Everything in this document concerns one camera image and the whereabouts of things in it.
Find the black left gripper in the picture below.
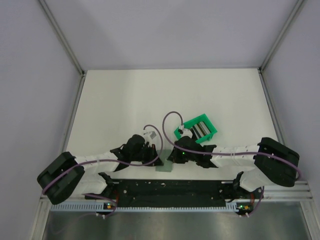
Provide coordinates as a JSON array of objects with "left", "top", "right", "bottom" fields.
[{"left": 130, "top": 144, "right": 163, "bottom": 167}]

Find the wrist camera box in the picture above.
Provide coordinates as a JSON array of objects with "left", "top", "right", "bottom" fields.
[
  {"left": 178, "top": 125, "right": 193, "bottom": 138},
  {"left": 144, "top": 131, "right": 157, "bottom": 142}
]

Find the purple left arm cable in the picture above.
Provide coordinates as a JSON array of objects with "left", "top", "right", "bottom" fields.
[{"left": 41, "top": 124, "right": 165, "bottom": 218}]

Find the aluminium frame post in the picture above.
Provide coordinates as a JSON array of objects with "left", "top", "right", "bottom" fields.
[
  {"left": 37, "top": 0, "right": 87, "bottom": 76},
  {"left": 258, "top": 0, "right": 307, "bottom": 73}
]

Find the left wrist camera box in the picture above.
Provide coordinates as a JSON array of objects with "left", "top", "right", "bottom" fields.
[{"left": 144, "top": 131, "right": 157, "bottom": 142}]

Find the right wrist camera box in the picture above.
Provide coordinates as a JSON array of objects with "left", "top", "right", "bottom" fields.
[{"left": 178, "top": 125, "right": 193, "bottom": 138}]

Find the green plastic card bin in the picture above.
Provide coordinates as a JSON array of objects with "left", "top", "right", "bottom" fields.
[{"left": 183, "top": 114, "right": 218, "bottom": 144}]

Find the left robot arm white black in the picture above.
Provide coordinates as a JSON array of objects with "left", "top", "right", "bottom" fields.
[{"left": 37, "top": 131, "right": 163, "bottom": 205}]

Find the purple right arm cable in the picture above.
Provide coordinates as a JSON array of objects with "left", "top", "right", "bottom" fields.
[{"left": 162, "top": 111, "right": 302, "bottom": 217}]

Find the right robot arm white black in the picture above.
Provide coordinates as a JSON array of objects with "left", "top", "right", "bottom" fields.
[{"left": 168, "top": 136, "right": 300, "bottom": 198}]

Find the aluminium frame post left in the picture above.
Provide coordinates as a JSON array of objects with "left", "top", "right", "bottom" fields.
[{"left": 37, "top": 0, "right": 87, "bottom": 76}]

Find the aluminium frame rail front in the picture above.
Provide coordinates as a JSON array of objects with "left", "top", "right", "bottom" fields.
[{"left": 39, "top": 181, "right": 315, "bottom": 202}]

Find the metal sheet panel front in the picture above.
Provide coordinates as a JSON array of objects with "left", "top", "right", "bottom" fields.
[{"left": 43, "top": 202, "right": 312, "bottom": 240}]

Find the aluminium frame post right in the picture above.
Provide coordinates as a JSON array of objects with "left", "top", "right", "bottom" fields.
[{"left": 258, "top": 0, "right": 307, "bottom": 73}]

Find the stack of cards in bin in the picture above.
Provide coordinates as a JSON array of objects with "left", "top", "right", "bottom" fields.
[{"left": 192, "top": 121, "right": 211, "bottom": 138}]

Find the white slotted cable duct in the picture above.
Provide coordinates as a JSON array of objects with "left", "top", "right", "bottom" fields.
[{"left": 50, "top": 201, "right": 251, "bottom": 213}]

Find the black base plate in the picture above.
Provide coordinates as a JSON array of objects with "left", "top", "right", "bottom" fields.
[{"left": 84, "top": 177, "right": 262, "bottom": 208}]

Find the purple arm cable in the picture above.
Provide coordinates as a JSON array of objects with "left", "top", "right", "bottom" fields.
[
  {"left": 41, "top": 124, "right": 165, "bottom": 218},
  {"left": 162, "top": 111, "right": 302, "bottom": 217}
]

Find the sage green leather card holder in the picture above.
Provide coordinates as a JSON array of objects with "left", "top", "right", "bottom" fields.
[{"left": 155, "top": 149, "right": 173, "bottom": 173}]

